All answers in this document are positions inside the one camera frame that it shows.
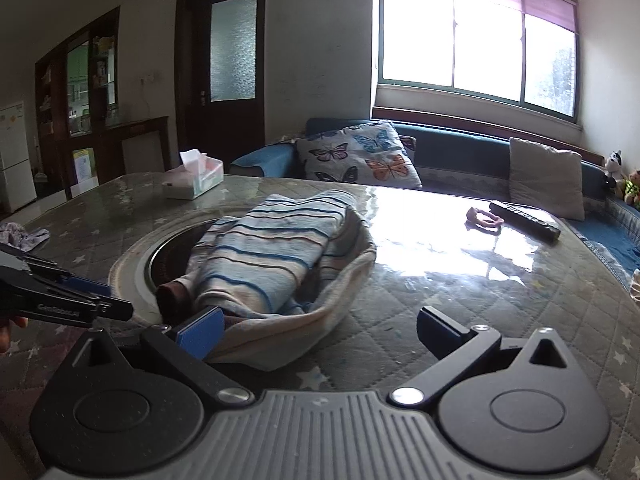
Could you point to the blue beige striped shirt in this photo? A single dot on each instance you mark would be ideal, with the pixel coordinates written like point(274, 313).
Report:
point(280, 255)

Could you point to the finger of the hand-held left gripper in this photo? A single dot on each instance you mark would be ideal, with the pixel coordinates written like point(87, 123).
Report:
point(87, 286)
point(65, 307)

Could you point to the black white plush toy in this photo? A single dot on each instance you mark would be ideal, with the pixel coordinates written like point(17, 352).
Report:
point(614, 165)

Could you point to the white box with green label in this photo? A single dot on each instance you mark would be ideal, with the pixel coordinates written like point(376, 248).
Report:
point(82, 170)

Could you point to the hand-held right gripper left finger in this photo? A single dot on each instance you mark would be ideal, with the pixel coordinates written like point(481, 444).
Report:
point(202, 332)

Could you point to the blue white patterned cloth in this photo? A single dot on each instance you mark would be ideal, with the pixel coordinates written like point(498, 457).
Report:
point(22, 236)

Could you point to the black remote control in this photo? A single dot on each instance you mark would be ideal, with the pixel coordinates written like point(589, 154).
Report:
point(525, 220)

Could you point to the butterfly print pillow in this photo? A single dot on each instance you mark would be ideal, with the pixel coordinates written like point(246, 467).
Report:
point(357, 152)

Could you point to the green yellow plush toy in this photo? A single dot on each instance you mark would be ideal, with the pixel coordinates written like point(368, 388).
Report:
point(631, 187)

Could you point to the dark red cloth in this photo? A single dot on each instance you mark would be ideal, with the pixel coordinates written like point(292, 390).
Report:
point(175, 296)

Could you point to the dark door with frosted glass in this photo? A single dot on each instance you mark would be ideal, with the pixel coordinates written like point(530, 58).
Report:
point(225, 115)

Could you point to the round table heater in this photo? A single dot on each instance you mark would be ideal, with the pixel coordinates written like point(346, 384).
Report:
point(152, 260)

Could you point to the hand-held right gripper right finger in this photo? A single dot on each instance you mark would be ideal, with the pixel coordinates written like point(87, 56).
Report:
point(434, 332)

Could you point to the blue sofa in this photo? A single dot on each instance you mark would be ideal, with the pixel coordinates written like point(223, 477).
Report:
point(450, 145)

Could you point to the plain grey pillow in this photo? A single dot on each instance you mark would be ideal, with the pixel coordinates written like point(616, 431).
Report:
point(547, 175)

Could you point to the person's left hand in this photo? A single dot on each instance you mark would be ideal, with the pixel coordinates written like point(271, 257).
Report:
point(9, 335)

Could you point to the white refrigerator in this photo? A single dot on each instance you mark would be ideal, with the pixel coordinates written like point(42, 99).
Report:
point(15, 160)

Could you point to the dark wooden display cabinet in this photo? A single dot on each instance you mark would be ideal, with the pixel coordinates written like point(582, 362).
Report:
point(102, 110)

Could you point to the large window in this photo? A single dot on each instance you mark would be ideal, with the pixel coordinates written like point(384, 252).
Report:
point(480, 50)

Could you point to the pink white tissue box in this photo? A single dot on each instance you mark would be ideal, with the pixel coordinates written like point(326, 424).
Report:
point(196, 175)

